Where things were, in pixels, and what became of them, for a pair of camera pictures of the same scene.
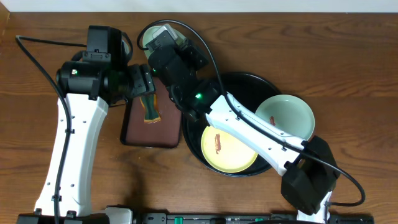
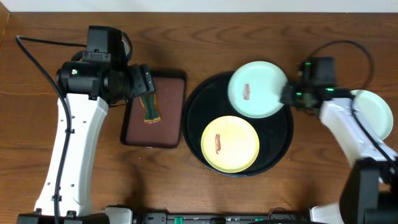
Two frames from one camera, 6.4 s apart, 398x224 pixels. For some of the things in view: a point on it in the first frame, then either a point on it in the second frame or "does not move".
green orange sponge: (149, 103) does not move
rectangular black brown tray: (166, 133) does not move
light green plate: (290, 113) to (254, 89)
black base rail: (216, 218) does not move
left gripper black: (142, 82) does not move
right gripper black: (200, 60) to (287, 96)
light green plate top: (150, 32) to (376, 112)
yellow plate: (224, 153) does not move
